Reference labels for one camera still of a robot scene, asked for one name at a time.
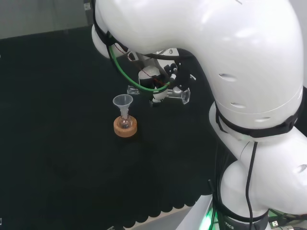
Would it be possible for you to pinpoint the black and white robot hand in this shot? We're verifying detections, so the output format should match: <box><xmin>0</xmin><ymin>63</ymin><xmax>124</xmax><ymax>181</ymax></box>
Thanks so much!
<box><xmin>136</xmin><ymin>48</ymin><xmax>199</xmax><ymax>108</ymax></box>

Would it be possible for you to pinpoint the clear graduated cylinder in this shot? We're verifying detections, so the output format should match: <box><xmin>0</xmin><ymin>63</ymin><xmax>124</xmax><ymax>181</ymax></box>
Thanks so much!
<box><xmin>126</xmin><ymin>84</ymin><xmax>191</xmax><ymax>105</ymax></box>

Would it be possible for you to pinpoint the round-bottom glass flask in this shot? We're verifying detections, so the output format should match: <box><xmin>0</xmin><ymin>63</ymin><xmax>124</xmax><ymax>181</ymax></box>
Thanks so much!
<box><xmin>119</xmin><ymin>112</ymin><xmax>133</xmax><ymax>130</ymax></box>

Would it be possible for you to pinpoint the clear plastic funnel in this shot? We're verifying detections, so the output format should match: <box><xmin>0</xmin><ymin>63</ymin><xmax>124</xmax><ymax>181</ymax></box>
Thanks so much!
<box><xmin>112</xmin><ymin>94</ymin><xmax>133</xmax><ymax>118</ymax></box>

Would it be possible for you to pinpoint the grey metal cabinet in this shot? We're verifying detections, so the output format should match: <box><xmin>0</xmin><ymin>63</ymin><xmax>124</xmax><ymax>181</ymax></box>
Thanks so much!
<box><xmin>83</xmin><ymin>0</ymin><xmax>96</xmax><ymax>27</ymax></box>

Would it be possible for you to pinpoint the black bench cloth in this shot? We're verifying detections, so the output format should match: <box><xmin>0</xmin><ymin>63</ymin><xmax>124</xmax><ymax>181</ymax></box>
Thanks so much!
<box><xmin>0</xmin><ymin>25</ymin><xmax>238</xmax><ymax>229</ymax></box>

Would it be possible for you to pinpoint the green cable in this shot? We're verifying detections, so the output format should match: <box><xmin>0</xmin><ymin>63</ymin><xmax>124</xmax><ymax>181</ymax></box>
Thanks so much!
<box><xmin>107</xmin><ymin>45</ymin><xmax>171</xmax><ymax>93</ymax></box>

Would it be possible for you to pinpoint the cork ring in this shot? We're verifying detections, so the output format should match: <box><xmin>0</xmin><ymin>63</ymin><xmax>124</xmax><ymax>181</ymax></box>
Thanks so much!
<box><xmin>113</xmin><ymin>115</ymin><xmax>139</xmax><ymax>138</ymax></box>

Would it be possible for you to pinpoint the black cable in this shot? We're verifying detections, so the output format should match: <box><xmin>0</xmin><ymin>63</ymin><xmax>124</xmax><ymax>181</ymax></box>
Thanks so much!
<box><xmin>246</xmin><ymin>141</ymin><xmax>258</xmax><ymax>230</ymax></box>

